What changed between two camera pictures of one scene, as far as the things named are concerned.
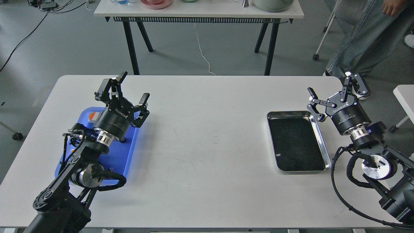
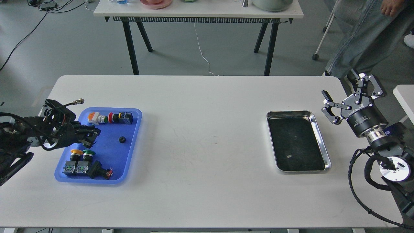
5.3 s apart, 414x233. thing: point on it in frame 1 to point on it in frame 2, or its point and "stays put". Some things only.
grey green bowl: x=272 y=5 stays put
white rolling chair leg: x=315 y=56 stays put
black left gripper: x=115 y=119 to x=60 y=130
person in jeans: x=366 y=32 stays put
